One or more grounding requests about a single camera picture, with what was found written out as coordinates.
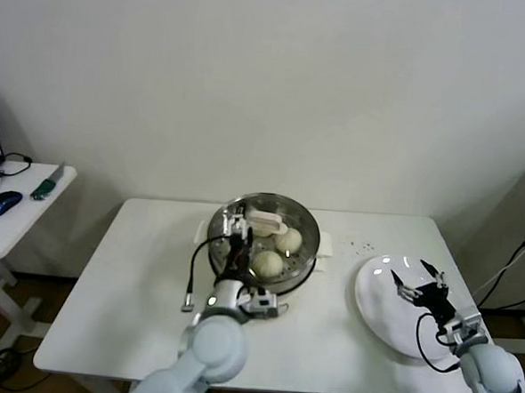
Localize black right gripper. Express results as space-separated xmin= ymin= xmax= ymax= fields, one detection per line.
xmin=387 ymin=256 xmax=461 ymax=328

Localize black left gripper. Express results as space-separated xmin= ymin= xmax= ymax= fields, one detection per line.
xmin=224 ymin=201 xmax=258 ymax=279

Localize round glass pot lid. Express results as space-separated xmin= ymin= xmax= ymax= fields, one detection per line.
xmin=202 ymin=191 xmax=322 ymax=315

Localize perforated steel steamer basket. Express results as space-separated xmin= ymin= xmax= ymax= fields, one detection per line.
xmin=202 ymin=188 xmax=324 ymax=299

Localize large white plate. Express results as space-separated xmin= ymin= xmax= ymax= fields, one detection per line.
xmin=350 ymin=253 xmax=470 ymax=363

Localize blue black computer mouse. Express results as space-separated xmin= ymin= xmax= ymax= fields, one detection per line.
xmin=0 ymin=190 xmax=24 ymax=219

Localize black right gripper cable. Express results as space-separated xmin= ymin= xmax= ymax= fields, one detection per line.
xmin=414 ymin=310 xmax=465 ymax=374

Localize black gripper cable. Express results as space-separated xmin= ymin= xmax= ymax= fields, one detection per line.
xmin=414 ymin=310 xmax=465 ymax=374
xmin=179 ymin=234 xmax=234 ymax=316

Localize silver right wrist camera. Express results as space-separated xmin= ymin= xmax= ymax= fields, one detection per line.
xmin=435 ymin=304 xmax=491 ymax=354

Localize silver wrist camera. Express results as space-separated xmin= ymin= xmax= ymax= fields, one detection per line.
xmin=237 ymin=286 xmax=290 ymax=319
xmin=435 ymin=304 xmax=491 ymax=354

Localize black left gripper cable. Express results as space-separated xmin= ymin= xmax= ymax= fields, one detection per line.
xmin=179 ymin=234 xmax=234 ymax=316

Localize white wall cable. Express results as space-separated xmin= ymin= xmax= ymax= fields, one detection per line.
xmin=469 ymin=236 xmax=525 ymax=302

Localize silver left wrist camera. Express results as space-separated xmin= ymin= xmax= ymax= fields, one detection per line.
xmin=237 ymin=286 xmax=290 ymax=319

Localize green handled utility knife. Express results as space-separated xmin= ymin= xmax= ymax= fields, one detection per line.
xmin=28 ymin=160 xmax=66 ymax=203

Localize black looped desk cable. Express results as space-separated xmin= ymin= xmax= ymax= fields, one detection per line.
xmin=0 ymin=151 xmax=33 ymax=179

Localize black floor cable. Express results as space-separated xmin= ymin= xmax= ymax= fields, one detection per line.
xmin=0 ymin=293 xmax=61 ymax=393

